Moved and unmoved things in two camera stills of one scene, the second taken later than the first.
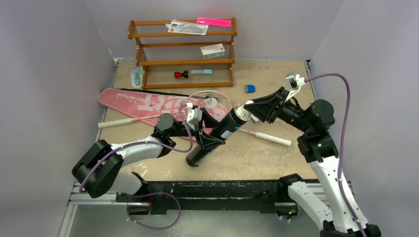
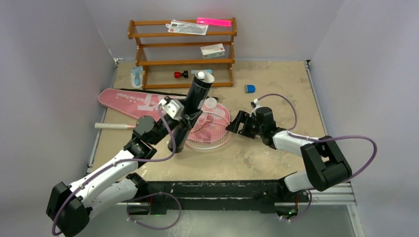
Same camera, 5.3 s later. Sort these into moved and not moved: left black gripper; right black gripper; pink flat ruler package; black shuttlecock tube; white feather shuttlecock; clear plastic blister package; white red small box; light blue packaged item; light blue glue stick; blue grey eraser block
Moved: white feather shuttlecock; left black gripper; right black gripper; black shuttlecock tube
Not moved: light blue glue stick; blue grey eraser block; pink flat ruler package; white red small box; light blue packaged item; clear plastic blister package
